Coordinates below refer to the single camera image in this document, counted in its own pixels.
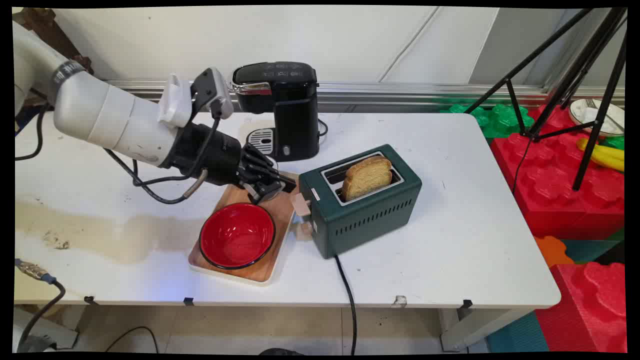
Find dark green toaster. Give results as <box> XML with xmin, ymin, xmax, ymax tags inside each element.
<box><xmin>291</xmin><ymin>144</ymin><xmax>423</xmax><ymax>260</ymax></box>

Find black floor cable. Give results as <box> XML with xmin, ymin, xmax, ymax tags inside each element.
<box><xmin>104</xmin><ymin>326</ymin><xmax>160</xmax><ymax>354</ymax></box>

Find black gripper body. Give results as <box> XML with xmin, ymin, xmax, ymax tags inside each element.
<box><xmin>172</xmin><ymin>121</ymin><xmax>251</xmax><ymax>187</ymax></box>

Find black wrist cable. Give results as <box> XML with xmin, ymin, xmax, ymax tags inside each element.
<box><xmin>104</xmin><ymin>100</ymin><xmax>224</xmax><ymax>205</ymax></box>

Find green foam block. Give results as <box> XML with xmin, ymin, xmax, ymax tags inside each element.
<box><xmin>440</xmin><ymin>102</ymin><xmax>536</xmax><ymax>139</ymax></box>

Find orange foam piece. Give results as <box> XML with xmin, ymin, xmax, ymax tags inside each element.
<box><xmin>533</xmin><ymin>235</ymin><xmax>576</xmax><ymax>268</ymax></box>

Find black coffee maker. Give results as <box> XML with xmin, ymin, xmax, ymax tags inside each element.
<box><xmin>228</xmin><ymin>61</ymin><xmax>321</xmax><ymax>163</ymax></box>

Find black camera tripod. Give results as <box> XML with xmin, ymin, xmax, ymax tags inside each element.
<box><xmin>464</xmin><ymin>7</ymin><xmax>628</xmax><ymax>192</ymax></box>

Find black toaster power cord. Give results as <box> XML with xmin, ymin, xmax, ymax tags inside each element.
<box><xmin>334</xmin><ymin>255</ymin><xmax>358</xmax><ymax>356</ymax></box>

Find wooden cutting board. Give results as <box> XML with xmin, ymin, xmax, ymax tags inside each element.
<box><xmin>188</xmin><ymin>171</ymin><xmax>301</xmax><ymax>286</ymax></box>

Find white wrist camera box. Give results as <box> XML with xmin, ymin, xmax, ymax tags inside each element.
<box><xmin>158</xmin><ymin>67</ymin><xmax>235</xmax><ymax>129</ymax></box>

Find toasted bread slice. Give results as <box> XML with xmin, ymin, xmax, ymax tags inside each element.
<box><xmin>341</xmin><ymin>155</ymin><xmax>393</xmax><ymax>202</ymax></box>

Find red foam block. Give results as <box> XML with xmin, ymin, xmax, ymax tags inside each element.
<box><xmin>534</xmin><ymin>262</ymin><xmax>628</xmax><ymax>354</ymax></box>
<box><xmin>490</xmin><ymin>102</ymin><xmax>626</xmax><ymax>241</ymax></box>

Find white table leg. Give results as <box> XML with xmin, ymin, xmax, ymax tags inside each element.
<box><xmin>439</xmin><ymin>306</ymin><xmax>536</xmax><ymax>353</ymax></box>

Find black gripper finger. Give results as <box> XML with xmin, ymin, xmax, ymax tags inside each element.
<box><xmin>241</xmin><ymin>144</ymin><xmax>298</xmax><ymax>191</ymax></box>
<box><xmin>239</xmin><ymin>170</ymin><xmax>285</xmax><ymax>205</ymax></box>

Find aluminium rail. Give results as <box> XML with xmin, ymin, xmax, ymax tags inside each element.
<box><xmin>102</xmin><ymin>79</ymin><xmax>626</xmax><ymax>113</ymax></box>

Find red bowl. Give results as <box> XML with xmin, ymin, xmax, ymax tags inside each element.
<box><xmin>199</xmin><ymin>202</ymin><xmax>276</xmax><ymax>270</ymax></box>

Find white bowl with fork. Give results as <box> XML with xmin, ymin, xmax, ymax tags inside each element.
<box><xmin>568</xmin><ymin>98</ymin><xmax>626</xmax><ymax>138</ymax></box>

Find yellow toy banana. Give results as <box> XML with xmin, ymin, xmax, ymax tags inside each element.
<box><xmin>576</xmin><ymin>138</ymin><xmax>626</xmax><ymax>173</ymax></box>

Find cable with metal connector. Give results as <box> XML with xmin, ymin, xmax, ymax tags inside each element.
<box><xmin>15</xmin><ymin>258</ymin><xmax>67</xmax><ymax>353</ymax></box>

